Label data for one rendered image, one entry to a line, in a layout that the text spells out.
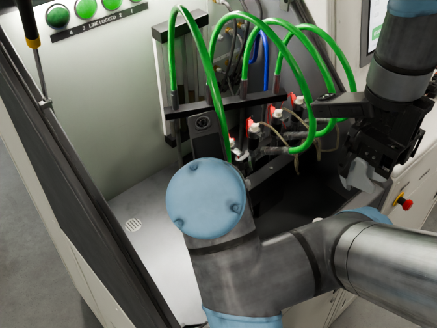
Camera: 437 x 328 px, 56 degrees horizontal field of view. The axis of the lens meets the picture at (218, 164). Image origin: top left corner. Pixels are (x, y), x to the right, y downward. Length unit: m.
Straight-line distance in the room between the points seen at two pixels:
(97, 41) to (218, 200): 0.64
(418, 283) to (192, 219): 0.19
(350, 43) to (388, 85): 0.64
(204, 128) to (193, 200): 0.23
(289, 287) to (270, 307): 0.03
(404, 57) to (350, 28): 0.64
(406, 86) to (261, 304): 0.31
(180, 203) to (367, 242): 0.17
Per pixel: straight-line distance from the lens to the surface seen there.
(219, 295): 0.42
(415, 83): 0.56
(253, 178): 1.05
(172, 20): 0.88
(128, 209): 1.20
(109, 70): 1.00
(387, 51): 0.55
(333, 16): 1.11
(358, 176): 0.68
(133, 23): 0.99
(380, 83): 0.56
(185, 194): 0.38
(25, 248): 2.30
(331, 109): 0.65
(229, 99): 1.09
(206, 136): 0.59
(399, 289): 0.35
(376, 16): 1.26
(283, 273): 0.43
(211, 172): 0.38
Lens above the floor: 1.75
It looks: 45 degrees down
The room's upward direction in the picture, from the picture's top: straight up
